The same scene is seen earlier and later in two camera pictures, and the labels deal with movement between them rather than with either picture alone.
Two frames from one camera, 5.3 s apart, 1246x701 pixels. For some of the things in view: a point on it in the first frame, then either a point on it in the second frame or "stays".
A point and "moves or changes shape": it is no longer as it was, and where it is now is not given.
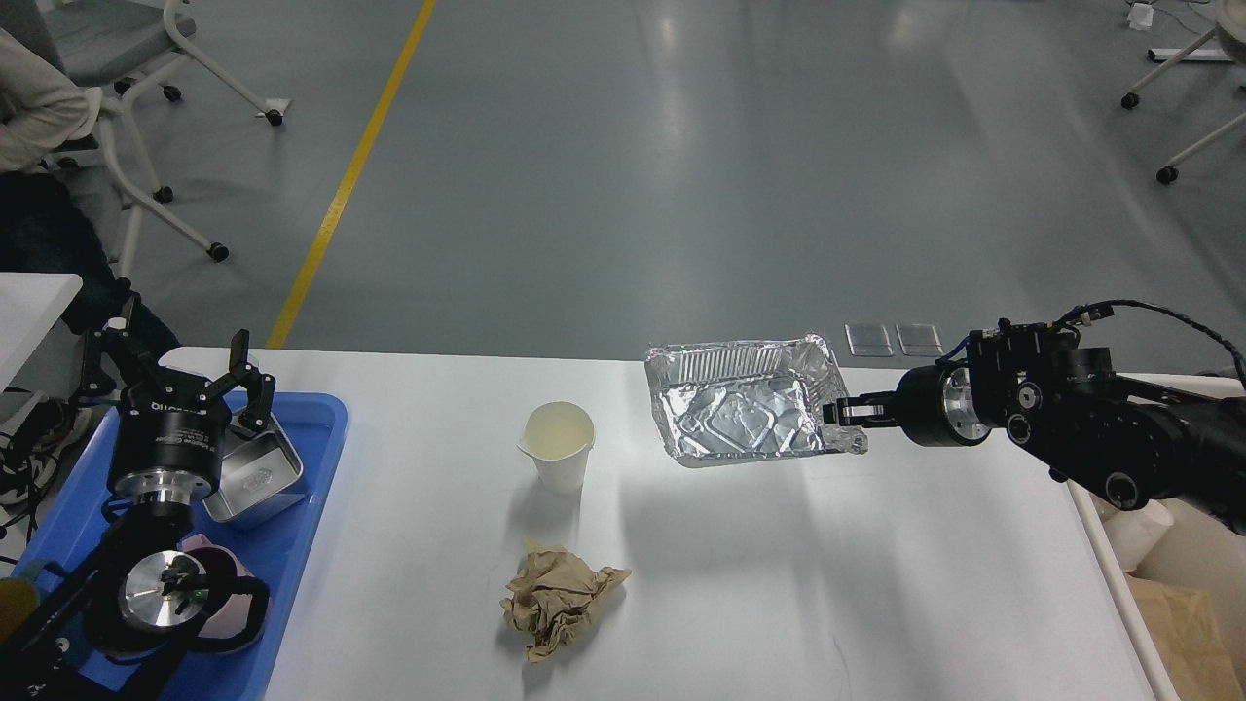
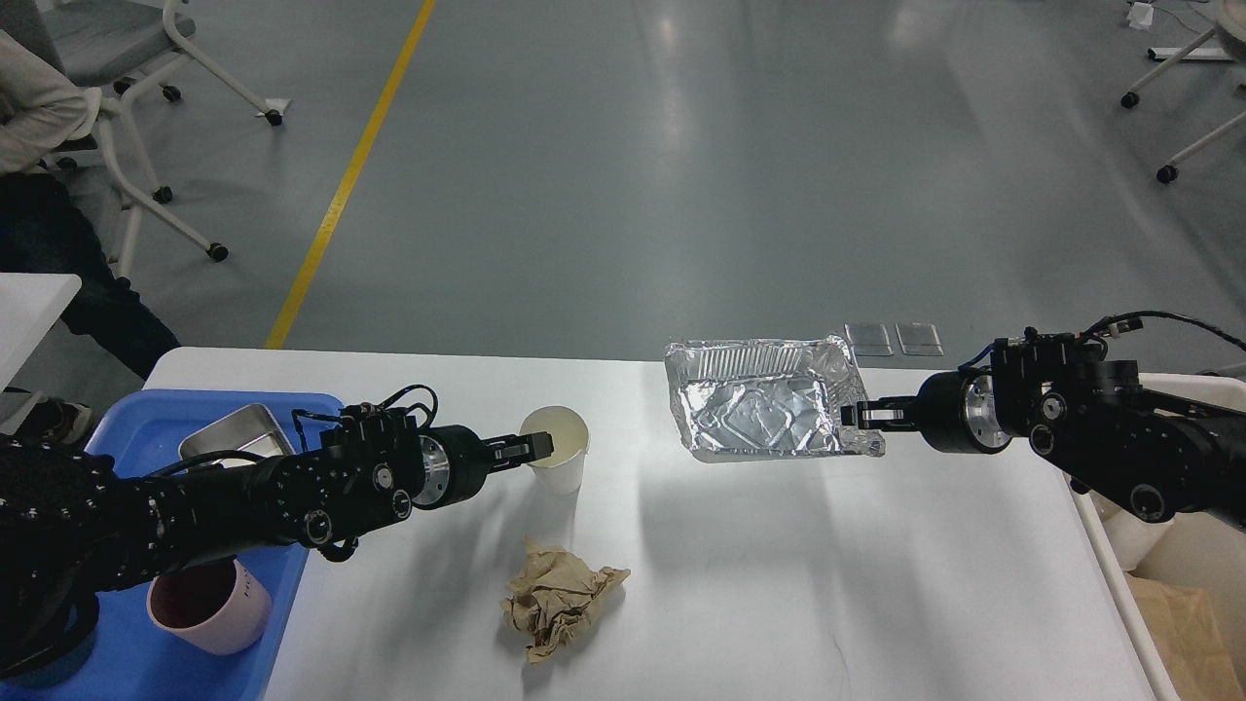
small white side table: [30, 303] stays
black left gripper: [168, 443] → [456, 463]
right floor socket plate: [920, 340] stays
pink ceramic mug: [239, 602] stays
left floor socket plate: [868, 340] stays
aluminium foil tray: [740, 399] moves or changes shape
